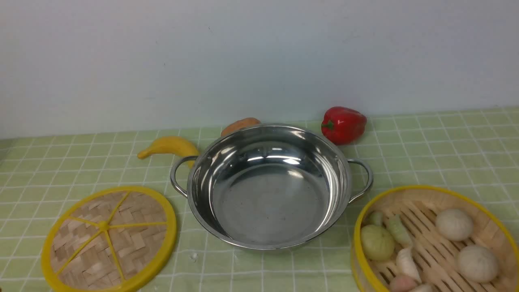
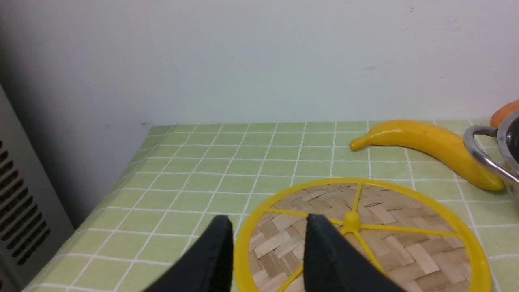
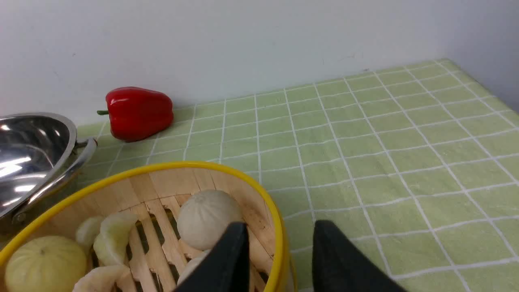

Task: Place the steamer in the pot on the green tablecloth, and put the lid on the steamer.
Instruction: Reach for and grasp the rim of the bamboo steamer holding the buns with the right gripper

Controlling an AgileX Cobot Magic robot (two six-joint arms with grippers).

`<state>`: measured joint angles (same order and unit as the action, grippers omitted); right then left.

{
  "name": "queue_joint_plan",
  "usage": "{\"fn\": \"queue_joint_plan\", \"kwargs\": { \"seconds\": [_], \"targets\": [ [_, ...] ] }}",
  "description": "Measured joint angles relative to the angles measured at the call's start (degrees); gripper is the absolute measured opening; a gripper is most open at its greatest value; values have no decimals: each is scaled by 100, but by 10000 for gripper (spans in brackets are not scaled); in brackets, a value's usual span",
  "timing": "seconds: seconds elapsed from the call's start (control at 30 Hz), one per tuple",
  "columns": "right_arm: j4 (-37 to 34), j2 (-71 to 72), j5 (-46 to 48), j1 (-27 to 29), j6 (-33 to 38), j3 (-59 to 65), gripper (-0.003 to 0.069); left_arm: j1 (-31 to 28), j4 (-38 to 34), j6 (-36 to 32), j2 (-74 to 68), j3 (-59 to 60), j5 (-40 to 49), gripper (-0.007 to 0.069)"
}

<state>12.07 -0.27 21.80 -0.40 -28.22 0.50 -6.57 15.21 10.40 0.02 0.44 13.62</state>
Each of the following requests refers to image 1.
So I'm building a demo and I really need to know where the pink toy dumpling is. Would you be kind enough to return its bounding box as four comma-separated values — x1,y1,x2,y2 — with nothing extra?
389,274,418,292

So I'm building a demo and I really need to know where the white toy bun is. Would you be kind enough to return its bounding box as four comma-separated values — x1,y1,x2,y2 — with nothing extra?
457,245,500,283
435,208,474,242

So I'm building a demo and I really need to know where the white toy dumpling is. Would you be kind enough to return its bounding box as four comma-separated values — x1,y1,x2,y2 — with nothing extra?
409,284,433,292
395,246,422,284

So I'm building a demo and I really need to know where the green checkered tablecloth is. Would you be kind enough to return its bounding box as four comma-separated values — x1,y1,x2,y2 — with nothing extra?
0,108,519,292

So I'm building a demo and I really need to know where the yellow toy banana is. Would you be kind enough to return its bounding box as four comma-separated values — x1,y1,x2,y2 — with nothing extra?
137,136,200,159

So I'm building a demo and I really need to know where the yellow bamboo steamer lid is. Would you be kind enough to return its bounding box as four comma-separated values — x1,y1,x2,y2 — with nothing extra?
41,185,178,292

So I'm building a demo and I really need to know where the green toy bun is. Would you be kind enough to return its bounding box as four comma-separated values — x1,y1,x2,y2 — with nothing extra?
360,224,395,261

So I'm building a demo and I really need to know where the red toy bell pepper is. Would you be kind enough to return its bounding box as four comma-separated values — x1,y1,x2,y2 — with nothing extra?
321,107,367,145

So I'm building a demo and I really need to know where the stainless steel pot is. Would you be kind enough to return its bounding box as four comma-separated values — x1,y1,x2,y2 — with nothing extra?
170,123,374,251

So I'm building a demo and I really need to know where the small green toy dumpling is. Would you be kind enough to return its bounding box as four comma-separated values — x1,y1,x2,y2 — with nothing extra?
366,210,384,227

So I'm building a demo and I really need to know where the yellow bamboo steamer basket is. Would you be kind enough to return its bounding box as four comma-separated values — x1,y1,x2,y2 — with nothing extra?
350,185,518,292

